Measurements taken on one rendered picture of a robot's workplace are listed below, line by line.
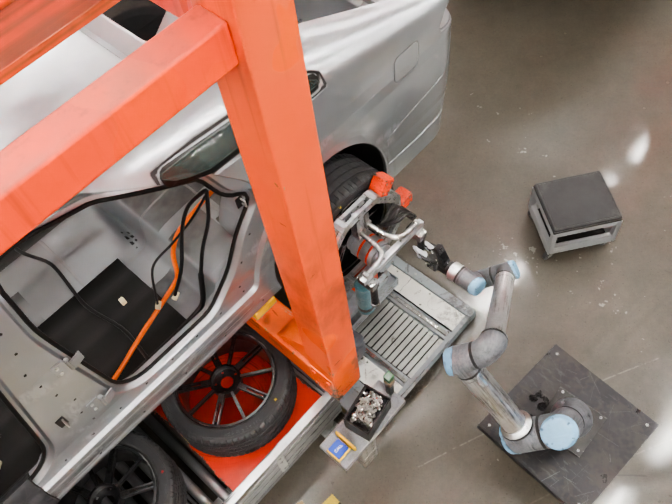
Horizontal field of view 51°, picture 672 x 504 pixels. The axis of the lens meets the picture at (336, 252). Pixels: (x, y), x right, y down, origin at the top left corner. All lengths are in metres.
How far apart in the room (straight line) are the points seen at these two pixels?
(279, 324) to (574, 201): 1.84
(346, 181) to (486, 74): 2.32
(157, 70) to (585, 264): 3.33
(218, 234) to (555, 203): 1.94
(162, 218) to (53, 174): 2.05
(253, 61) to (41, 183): 0.52
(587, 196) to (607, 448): 1.43
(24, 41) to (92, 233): 2.49
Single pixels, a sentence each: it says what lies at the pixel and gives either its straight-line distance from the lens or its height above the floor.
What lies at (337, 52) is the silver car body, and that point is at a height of 1.74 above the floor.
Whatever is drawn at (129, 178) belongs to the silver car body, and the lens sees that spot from 2.49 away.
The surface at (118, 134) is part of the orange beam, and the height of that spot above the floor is 2.68.
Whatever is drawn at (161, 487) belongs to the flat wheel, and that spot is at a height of 0.50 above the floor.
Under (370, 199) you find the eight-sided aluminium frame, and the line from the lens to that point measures 3.19.
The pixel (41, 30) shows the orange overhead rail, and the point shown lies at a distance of 1.23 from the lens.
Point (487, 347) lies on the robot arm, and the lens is 2.90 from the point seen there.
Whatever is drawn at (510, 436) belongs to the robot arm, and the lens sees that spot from 3.33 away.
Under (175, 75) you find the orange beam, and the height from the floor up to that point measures 2.71.
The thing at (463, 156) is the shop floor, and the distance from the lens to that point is 4.79.
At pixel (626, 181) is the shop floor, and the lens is 4.82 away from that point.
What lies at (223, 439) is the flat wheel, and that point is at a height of 0.50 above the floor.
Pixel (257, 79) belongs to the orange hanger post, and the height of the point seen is 2.58.
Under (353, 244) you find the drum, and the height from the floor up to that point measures 0.90.
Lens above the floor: 3.70
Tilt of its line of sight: 58 degrees down
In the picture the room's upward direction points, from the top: 10 degrees counter-clockwise
